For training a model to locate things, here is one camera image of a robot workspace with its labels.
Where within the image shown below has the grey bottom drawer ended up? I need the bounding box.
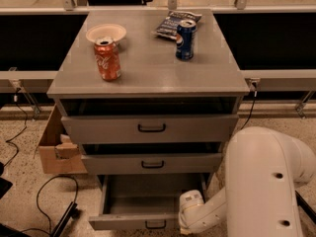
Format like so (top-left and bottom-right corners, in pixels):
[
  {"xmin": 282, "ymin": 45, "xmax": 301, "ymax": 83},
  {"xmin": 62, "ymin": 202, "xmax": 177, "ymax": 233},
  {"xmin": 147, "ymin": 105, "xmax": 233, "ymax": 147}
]
[{"xmin": 89, "ymin": 173, "xmax": 209, "ymax": 230}]

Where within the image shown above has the grey drawer cabinet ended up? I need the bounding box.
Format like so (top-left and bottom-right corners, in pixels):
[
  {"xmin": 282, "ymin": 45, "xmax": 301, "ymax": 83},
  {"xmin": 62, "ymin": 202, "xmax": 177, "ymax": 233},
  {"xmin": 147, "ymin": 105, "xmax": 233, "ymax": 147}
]
[{"xmin": 46, "ymin": 8, "xmax": 251, "ymax": 200}]

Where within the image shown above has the black stand leg right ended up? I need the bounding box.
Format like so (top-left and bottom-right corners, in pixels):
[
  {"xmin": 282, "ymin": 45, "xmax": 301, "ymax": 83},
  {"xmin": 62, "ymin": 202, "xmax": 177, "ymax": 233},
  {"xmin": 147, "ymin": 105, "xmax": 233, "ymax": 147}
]
[{"xmin": 295, "ymin": 192, "xmax": 316, "ymax": 224}]

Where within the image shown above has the white paper bowl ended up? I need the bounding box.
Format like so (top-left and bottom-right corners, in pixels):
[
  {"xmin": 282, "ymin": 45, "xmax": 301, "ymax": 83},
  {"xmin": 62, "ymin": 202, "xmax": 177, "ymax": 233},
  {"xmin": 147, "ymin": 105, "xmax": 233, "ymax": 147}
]
[{"xmin": 86, "ymin": 24, "xmax": 126, "ymax": 43}]

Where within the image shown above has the grey middle drawer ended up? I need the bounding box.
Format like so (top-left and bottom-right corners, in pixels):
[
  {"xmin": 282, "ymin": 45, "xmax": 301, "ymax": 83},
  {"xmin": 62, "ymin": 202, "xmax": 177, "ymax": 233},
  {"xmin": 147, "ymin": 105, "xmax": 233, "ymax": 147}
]
[{"xmin": 82, "ymin": 153, "xmax": 222, "ymax": 175}]

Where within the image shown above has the orange coca-cola can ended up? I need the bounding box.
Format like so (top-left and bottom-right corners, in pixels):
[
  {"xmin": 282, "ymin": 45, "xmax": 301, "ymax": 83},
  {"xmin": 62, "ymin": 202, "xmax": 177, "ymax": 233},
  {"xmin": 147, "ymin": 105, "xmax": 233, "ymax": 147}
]
[{"xmin": 94, "ymin": 37, "xmax": 120, "ymax": 81}]

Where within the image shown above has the black stand leg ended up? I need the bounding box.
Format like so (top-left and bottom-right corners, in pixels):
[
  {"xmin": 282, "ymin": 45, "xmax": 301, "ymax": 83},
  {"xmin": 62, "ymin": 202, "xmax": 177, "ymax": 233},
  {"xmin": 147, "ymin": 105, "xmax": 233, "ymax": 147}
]
[
  {"xmin": 295, "ymin": 192, "xmax": 316, "ymax": 224},
  {"xmin": 50, "ymin": 201, "xmax": 80, "ymax": 237}
]

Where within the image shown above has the metal railing frame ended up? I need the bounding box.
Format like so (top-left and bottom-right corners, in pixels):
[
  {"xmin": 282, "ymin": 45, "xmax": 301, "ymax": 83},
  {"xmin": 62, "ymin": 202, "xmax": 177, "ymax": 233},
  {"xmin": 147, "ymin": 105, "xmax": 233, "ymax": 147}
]
[{"xmin": 0, "ymin": 0, "xmax": 316, "ymax": 120}]

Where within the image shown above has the black power cable right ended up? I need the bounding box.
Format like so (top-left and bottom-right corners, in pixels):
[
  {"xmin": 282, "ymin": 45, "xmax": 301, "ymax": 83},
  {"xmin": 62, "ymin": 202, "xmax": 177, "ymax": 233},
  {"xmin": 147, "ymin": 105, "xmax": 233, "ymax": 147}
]
[{"xmin": 240, "ymin": 82, "xmax": 259, "ymax": 131}]

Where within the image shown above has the cardboard box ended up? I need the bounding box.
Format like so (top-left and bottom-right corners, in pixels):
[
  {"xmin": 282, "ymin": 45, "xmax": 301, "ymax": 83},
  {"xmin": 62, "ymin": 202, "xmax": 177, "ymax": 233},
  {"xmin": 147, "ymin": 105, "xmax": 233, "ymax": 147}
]
[{"xmin": 39, "ymin": 107, "xmax": 87, "ymax": 174}]

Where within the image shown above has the black cable left wall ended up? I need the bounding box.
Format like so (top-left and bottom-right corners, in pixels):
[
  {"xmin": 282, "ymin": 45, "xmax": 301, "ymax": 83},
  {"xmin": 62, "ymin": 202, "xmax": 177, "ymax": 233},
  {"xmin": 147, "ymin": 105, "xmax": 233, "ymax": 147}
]
[{"xmin": 2, "ymin": 87, "xmax": 30, "ymax": 168}]

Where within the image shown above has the dark blue chip bag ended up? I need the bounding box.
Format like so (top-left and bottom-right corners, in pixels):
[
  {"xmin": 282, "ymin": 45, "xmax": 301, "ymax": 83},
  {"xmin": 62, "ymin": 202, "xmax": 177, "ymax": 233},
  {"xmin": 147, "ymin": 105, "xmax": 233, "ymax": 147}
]
[{"xmin": 152, "ymin": 11, "xmax": 201, "ymax": 40}]

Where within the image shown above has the blue pepsi can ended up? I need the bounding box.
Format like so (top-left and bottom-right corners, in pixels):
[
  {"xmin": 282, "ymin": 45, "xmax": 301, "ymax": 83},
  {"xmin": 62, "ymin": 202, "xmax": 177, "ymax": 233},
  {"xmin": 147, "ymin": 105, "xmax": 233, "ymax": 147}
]
[{"xmin": 176, "ymin": 19, "xmax": 197, "ymax": 60}]

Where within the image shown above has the black cable left floor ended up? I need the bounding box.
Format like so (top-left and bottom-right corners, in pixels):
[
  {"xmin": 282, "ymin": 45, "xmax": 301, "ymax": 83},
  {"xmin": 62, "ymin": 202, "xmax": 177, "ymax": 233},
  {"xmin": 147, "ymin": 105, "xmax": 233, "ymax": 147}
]
[{"xmin": 21, "ymin": 174, "xmax": 80, "ymax": 237}]

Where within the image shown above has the black stand leg left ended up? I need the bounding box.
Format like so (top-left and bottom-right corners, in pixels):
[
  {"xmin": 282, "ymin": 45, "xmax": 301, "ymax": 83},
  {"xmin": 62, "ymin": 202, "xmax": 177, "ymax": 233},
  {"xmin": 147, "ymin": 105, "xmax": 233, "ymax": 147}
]
[{"xmin": 50, "ymin": 201, "xmax": 80, "ymax": 237}]

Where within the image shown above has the grey top drawer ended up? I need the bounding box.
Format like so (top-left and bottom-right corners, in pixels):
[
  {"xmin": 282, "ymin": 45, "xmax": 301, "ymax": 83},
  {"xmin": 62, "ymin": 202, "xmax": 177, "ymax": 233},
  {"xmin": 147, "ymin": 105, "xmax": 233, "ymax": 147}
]
[{"xmin": 61, "ymin": 115, "xmax": 238, "ymax": 144}]

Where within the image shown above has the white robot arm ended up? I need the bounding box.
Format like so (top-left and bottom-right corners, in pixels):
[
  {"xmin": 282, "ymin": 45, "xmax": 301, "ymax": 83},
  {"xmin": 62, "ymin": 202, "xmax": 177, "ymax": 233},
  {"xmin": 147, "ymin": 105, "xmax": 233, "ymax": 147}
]
[{"xmin": 179, "ymin": 126, "xmax": 316, "ymax": 237}]

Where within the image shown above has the grey drawer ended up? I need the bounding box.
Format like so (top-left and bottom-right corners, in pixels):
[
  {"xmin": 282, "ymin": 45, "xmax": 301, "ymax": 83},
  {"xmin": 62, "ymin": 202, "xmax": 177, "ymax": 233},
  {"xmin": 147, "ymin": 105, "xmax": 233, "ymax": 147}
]
[
  {"xmin": 89, "ymin": 173, "xmax": 209, "ymax": 230},
  {"xmin": 82, "ymin": 153, "xmax": 222, "ymax": 175},
  {"xmin": 61, "ymin": 115, "xmax": 238, "ymax": 144}
]

